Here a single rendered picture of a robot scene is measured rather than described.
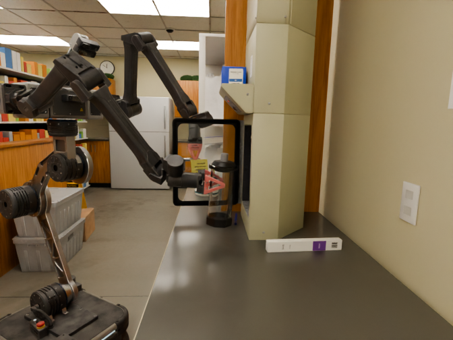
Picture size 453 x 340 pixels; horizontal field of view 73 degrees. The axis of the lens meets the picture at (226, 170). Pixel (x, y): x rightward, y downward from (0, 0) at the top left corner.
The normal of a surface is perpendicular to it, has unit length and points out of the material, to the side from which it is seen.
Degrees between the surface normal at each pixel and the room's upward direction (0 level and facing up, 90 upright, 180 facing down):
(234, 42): 90
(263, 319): 0
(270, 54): 90
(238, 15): 90
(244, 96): 90
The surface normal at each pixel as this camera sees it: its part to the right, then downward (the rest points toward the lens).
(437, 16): -1.00, -0.01
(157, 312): 0.02, -0.99
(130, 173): 0.05, 0.16
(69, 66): 0.46, -0.48
